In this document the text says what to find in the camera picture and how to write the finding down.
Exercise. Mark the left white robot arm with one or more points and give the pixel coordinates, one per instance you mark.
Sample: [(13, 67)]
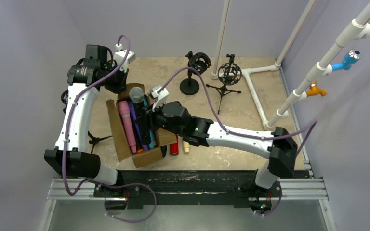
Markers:
[(70, 156)]

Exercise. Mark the round base microphone stand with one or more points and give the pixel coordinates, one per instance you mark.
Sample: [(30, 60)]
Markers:
[(199, 62)]

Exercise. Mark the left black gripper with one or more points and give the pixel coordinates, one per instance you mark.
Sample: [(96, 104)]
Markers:
[(116, 84)]

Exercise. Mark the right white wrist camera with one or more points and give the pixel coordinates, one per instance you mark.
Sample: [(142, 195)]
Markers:
[(159, 94)]

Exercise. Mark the brown cardboard box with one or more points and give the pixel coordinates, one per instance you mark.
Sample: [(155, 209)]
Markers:
[(121, 139)]

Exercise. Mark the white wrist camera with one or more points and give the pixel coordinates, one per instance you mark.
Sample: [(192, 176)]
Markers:
[(159, 94), (123, 57)]

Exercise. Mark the red glitter microphone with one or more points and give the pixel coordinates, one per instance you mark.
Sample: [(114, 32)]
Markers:
[(174, 147)]

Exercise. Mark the small black microphone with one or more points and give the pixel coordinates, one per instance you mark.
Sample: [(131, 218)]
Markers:
[(164, 150)]

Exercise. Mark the cream microphone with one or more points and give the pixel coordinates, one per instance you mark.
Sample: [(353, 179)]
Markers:
[(186, 147)]

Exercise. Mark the orange pipe fitting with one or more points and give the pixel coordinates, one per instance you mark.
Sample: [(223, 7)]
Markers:
[(314, 90)]

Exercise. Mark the pink microphone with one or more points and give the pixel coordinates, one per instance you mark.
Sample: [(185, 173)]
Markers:
[(124, 112)]

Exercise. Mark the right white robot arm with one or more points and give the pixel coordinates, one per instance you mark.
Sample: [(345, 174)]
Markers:
[(277, 147)]

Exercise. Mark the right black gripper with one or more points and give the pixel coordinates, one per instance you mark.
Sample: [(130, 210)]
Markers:
[(150, 118)]

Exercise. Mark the tripod shock mount stand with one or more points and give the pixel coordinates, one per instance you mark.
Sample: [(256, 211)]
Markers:
[(231, 75)]

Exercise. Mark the left tripod microphone stand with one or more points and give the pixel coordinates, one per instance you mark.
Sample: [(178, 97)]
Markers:
[(79, 138)]

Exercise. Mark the purple microphone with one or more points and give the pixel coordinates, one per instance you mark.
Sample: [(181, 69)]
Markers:
[(135, 127)]

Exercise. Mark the teal microphone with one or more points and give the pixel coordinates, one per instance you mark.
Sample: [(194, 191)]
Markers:
[(151, 134)]

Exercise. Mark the black glitter microphone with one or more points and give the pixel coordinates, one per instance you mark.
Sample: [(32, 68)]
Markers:
[(136, 94)]

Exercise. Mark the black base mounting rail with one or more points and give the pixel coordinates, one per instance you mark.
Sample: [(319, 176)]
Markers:
[(136, 188)]

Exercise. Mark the white PVC pipe frame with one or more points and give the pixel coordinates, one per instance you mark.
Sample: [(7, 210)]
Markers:
[(262, 27)]

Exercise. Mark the blue pipe fitting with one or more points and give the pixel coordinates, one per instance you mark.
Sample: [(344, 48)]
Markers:
[(350, 58)]

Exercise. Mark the aluminium rail frame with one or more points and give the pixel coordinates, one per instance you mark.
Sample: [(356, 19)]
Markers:
[(291, 189)]

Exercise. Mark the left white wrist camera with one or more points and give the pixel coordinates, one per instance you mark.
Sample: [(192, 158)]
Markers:
[(123, 57)]

